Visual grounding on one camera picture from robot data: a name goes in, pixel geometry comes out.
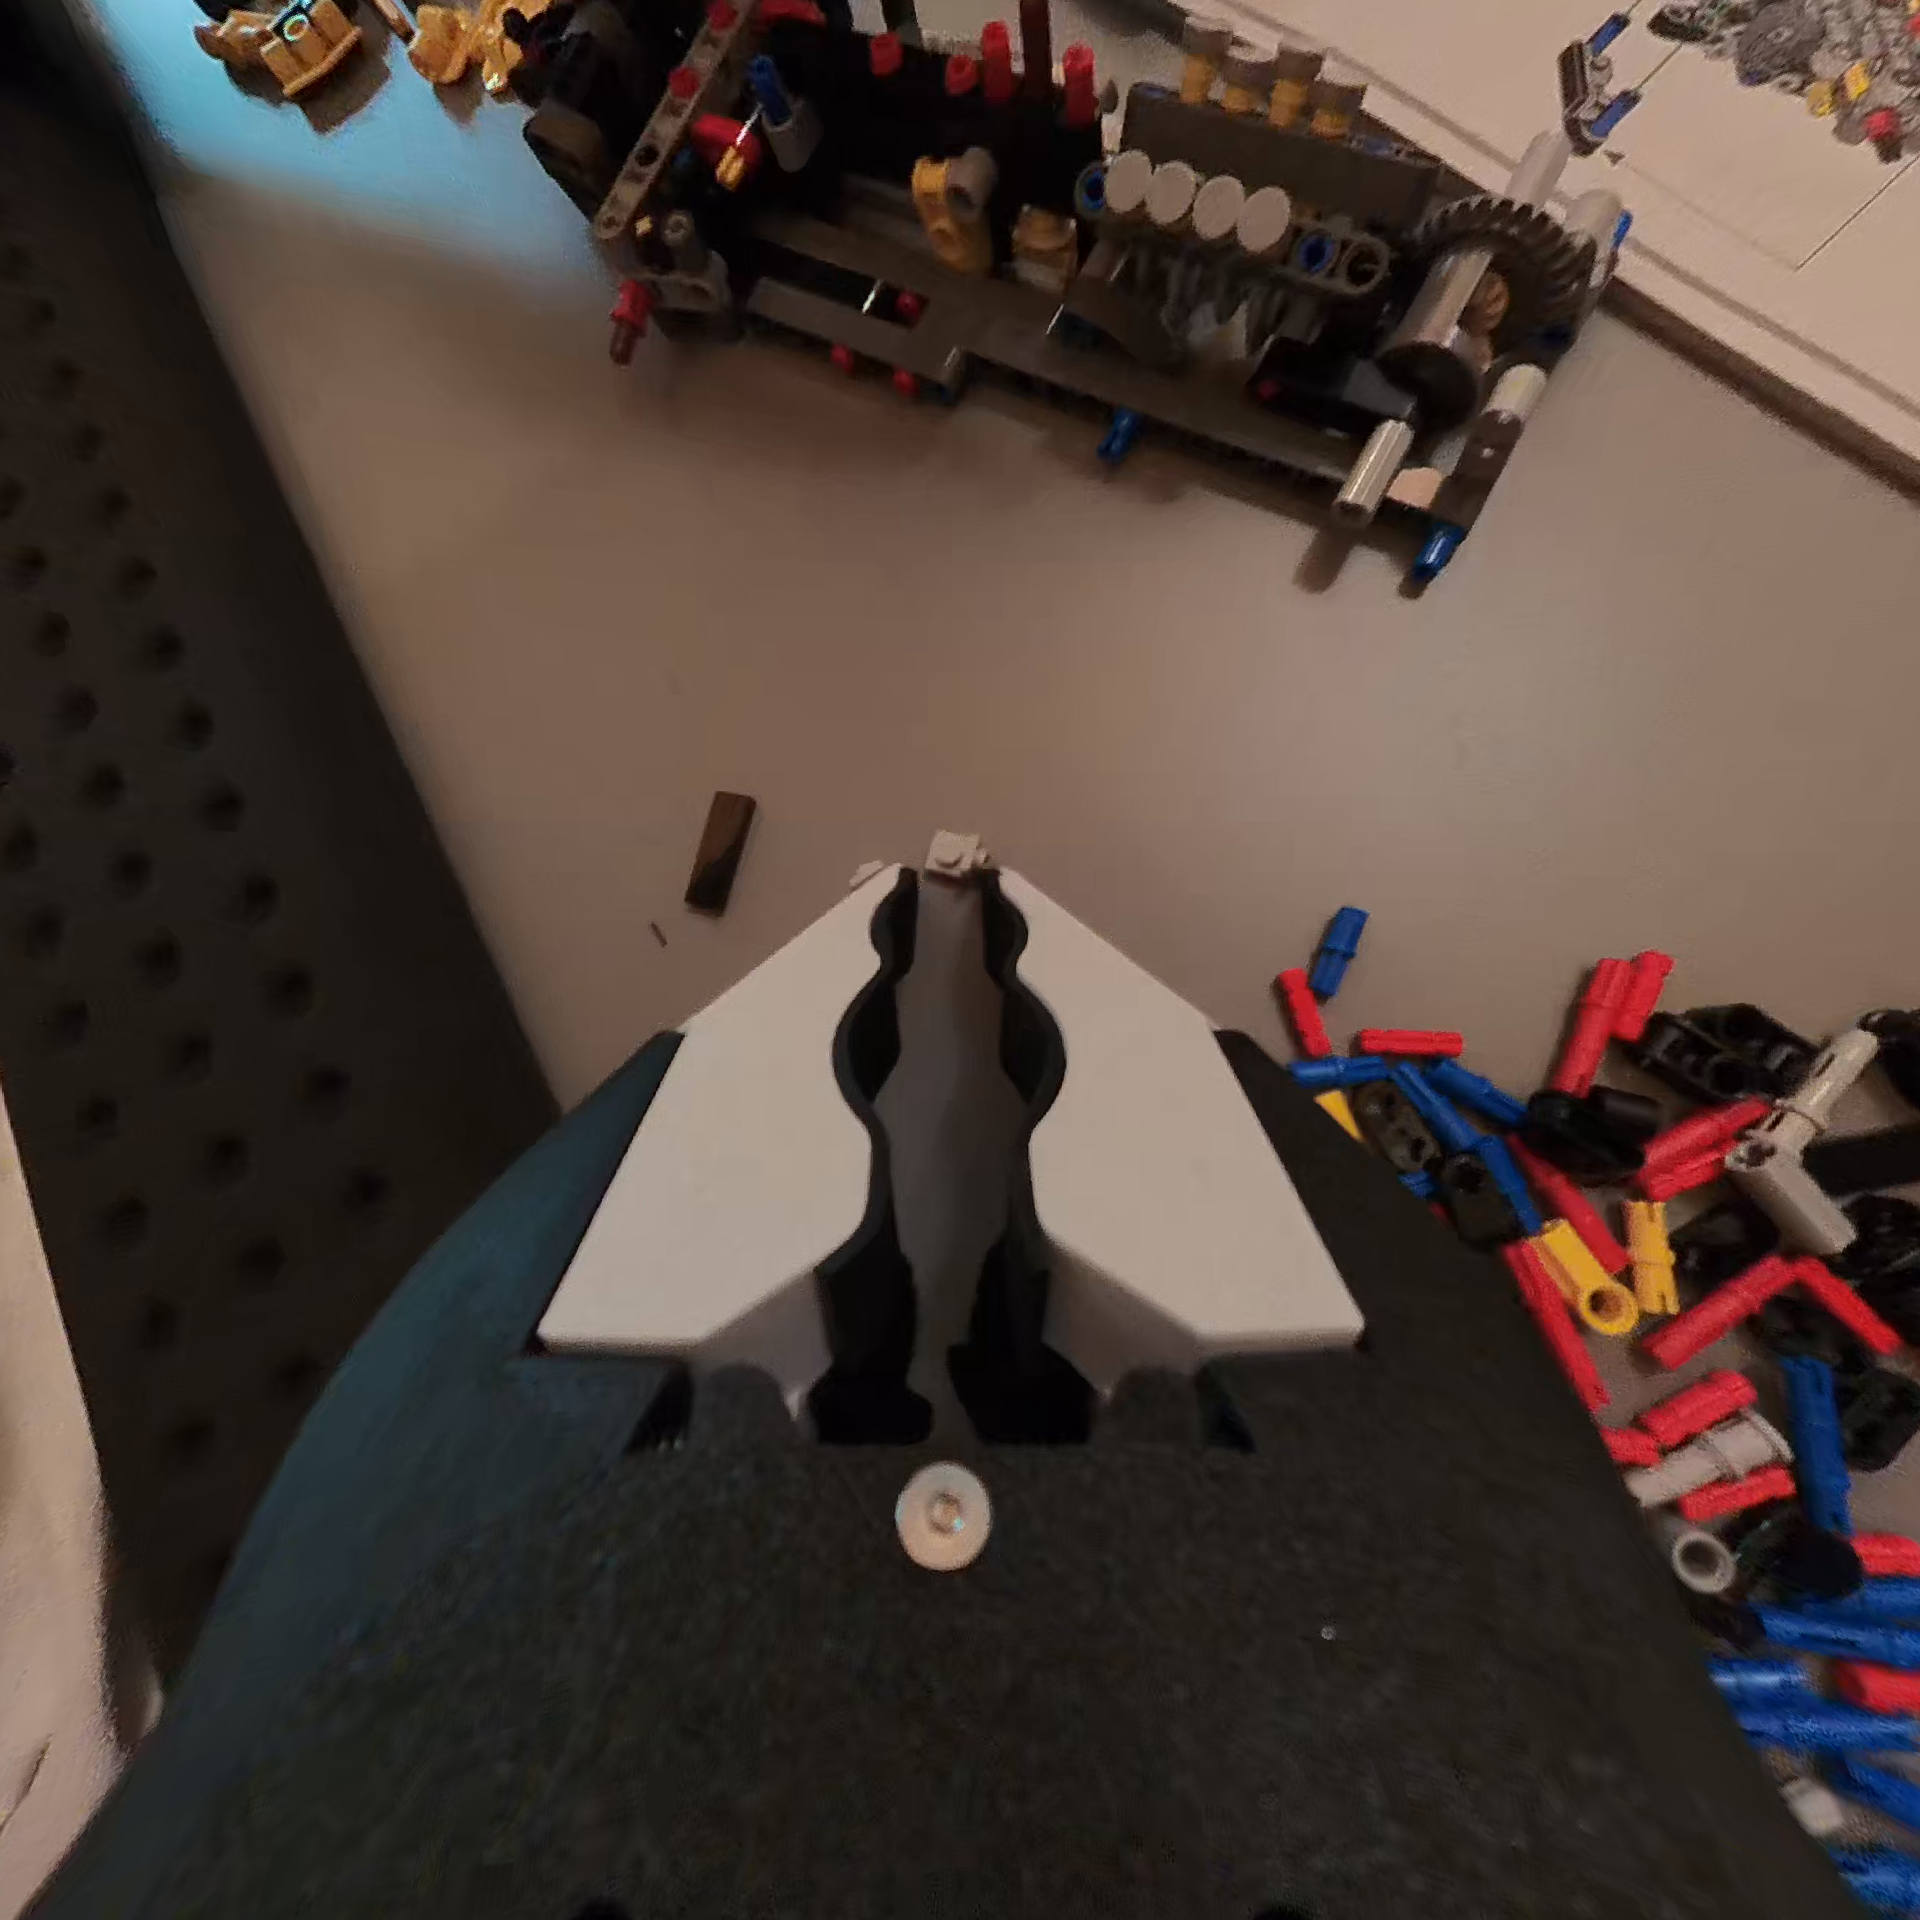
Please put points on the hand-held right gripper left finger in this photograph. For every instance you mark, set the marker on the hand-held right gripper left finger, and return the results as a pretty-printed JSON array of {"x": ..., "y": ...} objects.
[{"x": 704, "y": 1185}]

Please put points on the lego instruction booklet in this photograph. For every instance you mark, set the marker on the lego instruction booklet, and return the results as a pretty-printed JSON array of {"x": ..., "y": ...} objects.
[{"x": 1727, "y": 225}]

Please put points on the grey lego chassis assembly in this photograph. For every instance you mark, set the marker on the grey lego chassis assembly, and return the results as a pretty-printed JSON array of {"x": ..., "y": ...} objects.
[{"x": 1200, "y": 302}]

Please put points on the black flat lego tile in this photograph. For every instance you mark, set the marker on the black flat lego tile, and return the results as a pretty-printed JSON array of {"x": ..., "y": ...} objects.
[{"x": 721, "y": 856}]

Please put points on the pile of yellow lego pieces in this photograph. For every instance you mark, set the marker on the pile of yellow lego pieces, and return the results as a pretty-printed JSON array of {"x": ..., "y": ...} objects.
[{"x": 299, "y": 43}]

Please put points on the pile of lego pins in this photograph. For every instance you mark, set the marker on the pile of lego pins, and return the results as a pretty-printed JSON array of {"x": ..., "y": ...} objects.
[{"x": 1693, "y": 1140}]

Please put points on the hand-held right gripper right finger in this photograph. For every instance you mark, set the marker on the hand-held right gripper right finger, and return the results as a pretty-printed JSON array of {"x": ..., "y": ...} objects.
[{"x": 1200, "y": 1185}]

